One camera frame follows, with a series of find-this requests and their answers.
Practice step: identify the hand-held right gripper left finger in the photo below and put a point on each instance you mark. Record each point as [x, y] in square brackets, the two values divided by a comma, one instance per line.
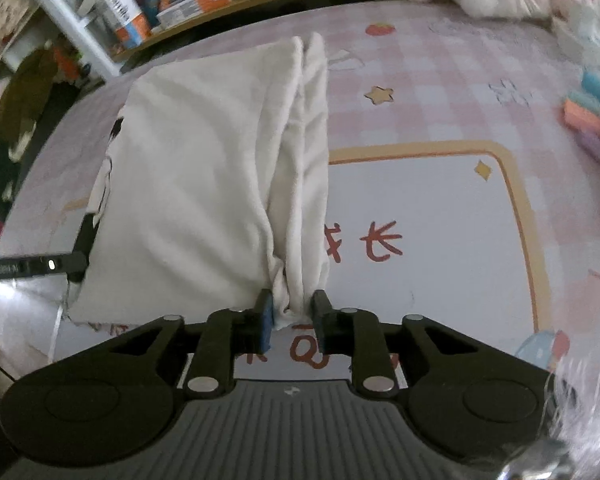
[266, 320]

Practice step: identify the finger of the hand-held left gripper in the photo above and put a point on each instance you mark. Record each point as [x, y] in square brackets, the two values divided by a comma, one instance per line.
[82, 245]

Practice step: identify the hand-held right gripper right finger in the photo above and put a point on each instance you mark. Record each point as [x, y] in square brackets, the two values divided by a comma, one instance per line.
[321, 320]

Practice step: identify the white t-shirt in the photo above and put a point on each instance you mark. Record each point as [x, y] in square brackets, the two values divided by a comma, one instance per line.
[195, 160]

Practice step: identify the brown plush toy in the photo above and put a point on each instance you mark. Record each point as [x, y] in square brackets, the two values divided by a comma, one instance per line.
[25, 100]

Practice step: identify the orange toy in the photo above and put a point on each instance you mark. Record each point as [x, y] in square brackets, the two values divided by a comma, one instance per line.
[66, 62]

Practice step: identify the white bed ladder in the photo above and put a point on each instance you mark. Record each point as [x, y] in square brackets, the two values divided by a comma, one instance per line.
[65, 15]

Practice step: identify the white book orange band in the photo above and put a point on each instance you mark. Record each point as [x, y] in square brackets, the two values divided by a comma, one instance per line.
[125, 15]

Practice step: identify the white orange flat book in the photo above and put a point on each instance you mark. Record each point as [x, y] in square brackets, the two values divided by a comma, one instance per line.
[200, 2]

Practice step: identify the clear plastic wrap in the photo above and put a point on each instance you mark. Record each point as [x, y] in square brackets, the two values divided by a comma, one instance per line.
[585, 410]

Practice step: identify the wooden bookshelf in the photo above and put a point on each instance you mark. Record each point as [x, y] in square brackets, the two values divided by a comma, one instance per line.
[290, 0]

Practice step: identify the pastel striped plush toy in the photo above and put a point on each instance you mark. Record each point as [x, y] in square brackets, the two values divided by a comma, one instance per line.
[587, 110]

